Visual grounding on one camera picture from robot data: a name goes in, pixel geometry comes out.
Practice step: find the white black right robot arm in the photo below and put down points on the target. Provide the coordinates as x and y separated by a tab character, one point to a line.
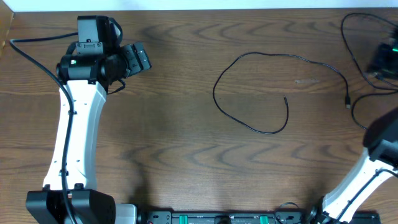
378	162

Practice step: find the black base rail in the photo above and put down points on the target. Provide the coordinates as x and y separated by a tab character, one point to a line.
224	217

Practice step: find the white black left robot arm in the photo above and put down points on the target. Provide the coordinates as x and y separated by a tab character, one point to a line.
84	74

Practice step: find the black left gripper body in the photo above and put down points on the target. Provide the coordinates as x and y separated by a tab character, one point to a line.
134	62

